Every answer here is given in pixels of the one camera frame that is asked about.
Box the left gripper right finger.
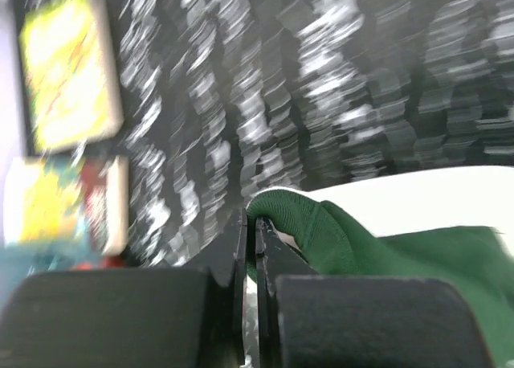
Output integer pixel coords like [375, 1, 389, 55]
[255, 219, 494, 367]

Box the teal plastic bin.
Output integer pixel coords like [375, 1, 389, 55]
[1, 242, 103, 307]

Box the white and green t-shirt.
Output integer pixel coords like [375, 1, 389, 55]
[247, 166, 513, 367]

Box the orange t-shirt in bin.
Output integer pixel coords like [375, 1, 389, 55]
[71, 256, 125, 270]

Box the green treehouse paperback book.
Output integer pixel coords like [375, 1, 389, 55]
[18, 0, 124, 153]

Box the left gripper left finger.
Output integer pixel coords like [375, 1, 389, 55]
[1, 209, 247, 367]

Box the Brideshead Revisited paperback book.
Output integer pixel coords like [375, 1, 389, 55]
[3, 156, 129, 256]

